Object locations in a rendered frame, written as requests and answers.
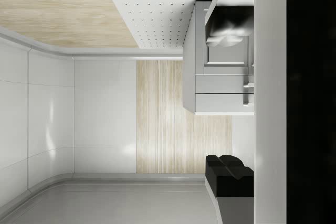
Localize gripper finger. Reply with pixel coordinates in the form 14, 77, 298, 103
205, 154, 255, 198
205, 5, 255, 48

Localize white cabinet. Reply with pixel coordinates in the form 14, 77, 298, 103
182, 0, 255, 116

